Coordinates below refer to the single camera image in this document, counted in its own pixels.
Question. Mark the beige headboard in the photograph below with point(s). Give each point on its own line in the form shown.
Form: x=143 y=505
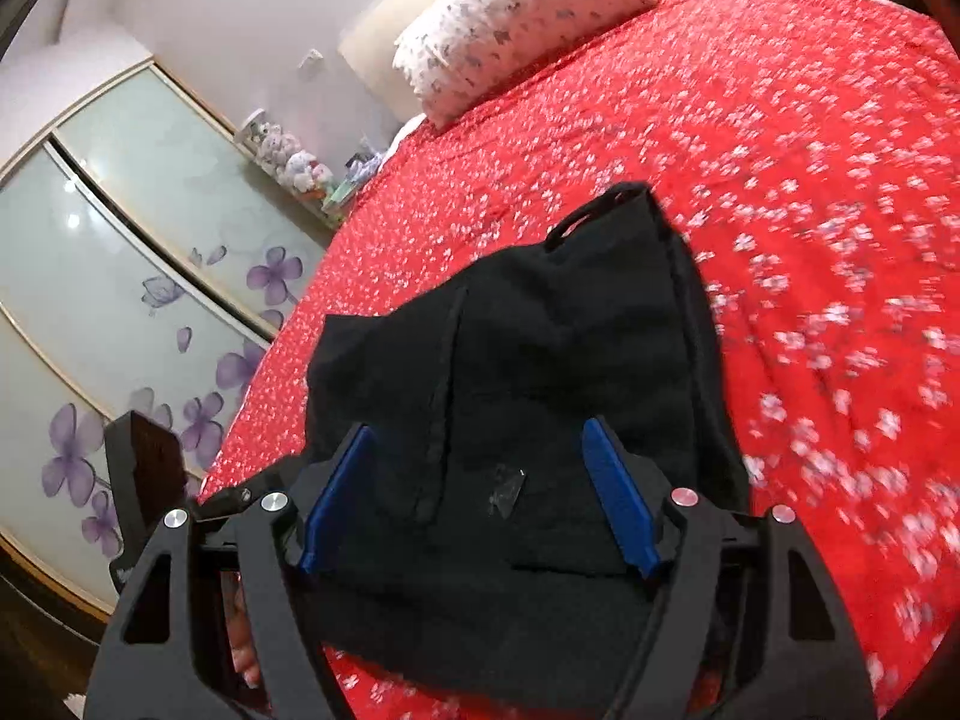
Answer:
x=375 y=37

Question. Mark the green yellow toy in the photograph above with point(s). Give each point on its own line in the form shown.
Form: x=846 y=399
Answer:
x=339 y=196

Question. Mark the person's left hand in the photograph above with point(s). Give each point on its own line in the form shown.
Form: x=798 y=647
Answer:
x=241 y=630

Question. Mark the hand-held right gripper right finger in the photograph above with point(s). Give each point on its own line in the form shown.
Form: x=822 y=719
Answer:
x=622 y=502

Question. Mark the white floral pillow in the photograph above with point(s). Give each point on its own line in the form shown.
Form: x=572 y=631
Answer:
x=517 y=7

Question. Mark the wardrobe with purple flower doors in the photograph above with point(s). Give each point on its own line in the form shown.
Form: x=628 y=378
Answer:
x=112 y=277

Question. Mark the black pants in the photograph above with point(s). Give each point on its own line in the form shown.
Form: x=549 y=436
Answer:
x=540 y=330

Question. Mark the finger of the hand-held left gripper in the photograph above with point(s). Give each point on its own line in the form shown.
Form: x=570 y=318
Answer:
x=225 y=504

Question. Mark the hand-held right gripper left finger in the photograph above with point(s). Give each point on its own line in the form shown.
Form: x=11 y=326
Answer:
x=330 y=510

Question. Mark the red floral bedspread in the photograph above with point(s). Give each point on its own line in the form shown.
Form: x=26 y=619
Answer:
x=787 y=127

